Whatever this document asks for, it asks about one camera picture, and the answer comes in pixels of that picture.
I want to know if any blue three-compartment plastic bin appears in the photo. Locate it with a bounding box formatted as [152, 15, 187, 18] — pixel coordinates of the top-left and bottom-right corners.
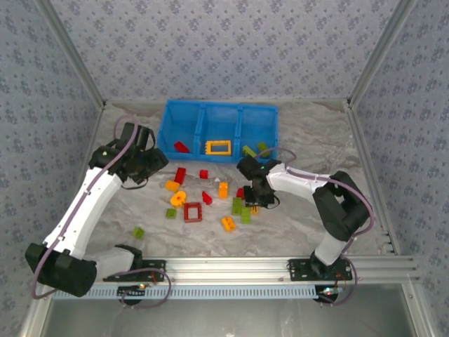
[156, 99, 280, 165]

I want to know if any grey metal panel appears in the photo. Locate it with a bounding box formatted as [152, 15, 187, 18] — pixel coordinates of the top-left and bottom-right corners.
[41, 298, 418, 337]

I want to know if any thin black left gripper cable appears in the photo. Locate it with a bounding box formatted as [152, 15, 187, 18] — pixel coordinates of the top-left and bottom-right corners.
[121, 179, 149, 191]

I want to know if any black controller board with LED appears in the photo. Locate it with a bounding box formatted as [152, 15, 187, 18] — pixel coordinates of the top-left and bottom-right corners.
[117, 284, 147, 305]
[315, 286, 340, 305]

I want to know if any wide aluminium extrusion rail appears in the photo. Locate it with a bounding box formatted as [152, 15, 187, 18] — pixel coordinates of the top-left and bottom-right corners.
[39, 255, 420, 284]

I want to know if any red lego window frame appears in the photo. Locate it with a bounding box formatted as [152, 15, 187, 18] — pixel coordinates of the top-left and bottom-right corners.
[183, 201, 203, 224]

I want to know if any short aluminium frame leg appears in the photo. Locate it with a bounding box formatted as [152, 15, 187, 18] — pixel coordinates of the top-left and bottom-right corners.
[19, 282, 54, 337]
[402, 282, 434, 337]

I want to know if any pale blue slotted cable duct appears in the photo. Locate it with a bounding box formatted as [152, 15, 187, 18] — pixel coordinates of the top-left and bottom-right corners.
[83, 284, 319, 300]

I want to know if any yellow lego window frame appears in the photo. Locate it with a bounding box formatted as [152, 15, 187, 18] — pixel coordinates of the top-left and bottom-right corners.
[205, 140, 233, 157]

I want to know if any aluminium side rail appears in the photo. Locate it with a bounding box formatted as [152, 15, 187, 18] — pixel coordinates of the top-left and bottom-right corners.
[344, 101, 403, 256]
[52, 101, 108, 259]

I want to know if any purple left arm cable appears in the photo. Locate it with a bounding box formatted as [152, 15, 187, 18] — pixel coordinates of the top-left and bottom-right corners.
[31, 115, 173, 310]

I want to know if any aluminium frame post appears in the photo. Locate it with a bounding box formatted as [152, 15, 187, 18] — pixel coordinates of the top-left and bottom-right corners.
[345, 0, 420, 106]
[33, 0, 108, 106]

